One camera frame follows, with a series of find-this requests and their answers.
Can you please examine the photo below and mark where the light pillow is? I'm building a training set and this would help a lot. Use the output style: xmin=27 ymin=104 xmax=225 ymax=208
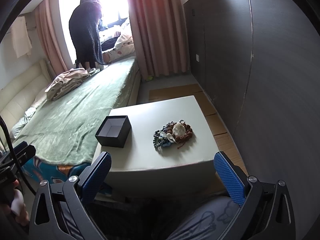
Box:
xmin=10 ymin=107 xmax=36 ymax=140

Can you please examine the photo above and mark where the cartoon print bed sheet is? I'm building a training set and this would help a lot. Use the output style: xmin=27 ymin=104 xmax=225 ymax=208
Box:
xmin=22 ymin=156 xmax=90 ymax=184

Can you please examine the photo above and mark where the person in black dress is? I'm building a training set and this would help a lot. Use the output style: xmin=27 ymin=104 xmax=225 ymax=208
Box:
xmin=69 ymin=0 xmax=105 ymax=69

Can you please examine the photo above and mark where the cream padded headboard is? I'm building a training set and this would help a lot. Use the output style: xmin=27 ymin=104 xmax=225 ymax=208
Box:
xmin=1 ymin=59 xmax=53 ymax=134

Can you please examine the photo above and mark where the pink curtain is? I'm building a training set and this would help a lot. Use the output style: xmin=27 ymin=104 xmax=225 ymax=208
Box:
xmin=35 ymin=0 xmax=68 ymax=77
xmin=127 ymin=0 xmax=189 ymax=80

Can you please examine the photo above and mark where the folded beige quilt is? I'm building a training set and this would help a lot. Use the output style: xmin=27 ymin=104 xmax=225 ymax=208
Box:
xmin=45 ymin=68 xmax=96 ymax=101

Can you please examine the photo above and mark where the floral bedding pile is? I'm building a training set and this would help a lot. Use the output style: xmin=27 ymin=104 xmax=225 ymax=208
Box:
xmin=99 ymin=18 xmax=135 ymax=64

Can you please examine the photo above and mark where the brown bead bracelet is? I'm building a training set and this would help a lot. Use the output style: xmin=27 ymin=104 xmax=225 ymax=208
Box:
xmin=165 ymin=121 xmax=194 ymax=144

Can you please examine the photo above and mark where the white square stool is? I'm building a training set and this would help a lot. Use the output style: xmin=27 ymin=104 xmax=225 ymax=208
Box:
xmin=95 ymin=96 xmax=223 ymax=196

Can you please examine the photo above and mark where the green bed blanket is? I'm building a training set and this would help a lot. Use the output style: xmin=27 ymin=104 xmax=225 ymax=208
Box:
xmin=13 ymin=56 xmax=140 ymax=165

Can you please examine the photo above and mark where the white hanging cloth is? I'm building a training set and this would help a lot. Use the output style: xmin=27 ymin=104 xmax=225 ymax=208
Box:
xmin=10 ymin=16 xmax=32 ymax=58

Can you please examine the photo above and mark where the person's left hand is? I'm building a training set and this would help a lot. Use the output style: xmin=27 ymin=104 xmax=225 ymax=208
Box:
xmin=1 ymin=180 xmax=29 ymax=226

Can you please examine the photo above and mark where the white carved pendant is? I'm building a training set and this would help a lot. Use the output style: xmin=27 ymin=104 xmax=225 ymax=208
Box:
xmin=172 ymin=122 xmax=186 ymax=137

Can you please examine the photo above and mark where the pink right curtain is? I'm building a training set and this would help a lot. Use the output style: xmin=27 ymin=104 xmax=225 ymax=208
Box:
xmin=127 ymin=0 xmax=189 ymax=80

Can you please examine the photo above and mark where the black square jewelry box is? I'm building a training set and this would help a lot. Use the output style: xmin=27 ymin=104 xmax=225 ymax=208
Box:
xmin=95 ymin=115 xmax=131 ymax=148

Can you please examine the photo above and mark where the black cable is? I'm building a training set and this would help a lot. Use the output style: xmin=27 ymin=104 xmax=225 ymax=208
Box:
xmin=0 ymin=115 xmax=37 ymax=197

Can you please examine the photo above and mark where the pink left curtain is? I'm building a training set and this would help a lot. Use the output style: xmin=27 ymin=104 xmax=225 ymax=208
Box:
xmin=35 ymin=0 xmax=68 ymax=77

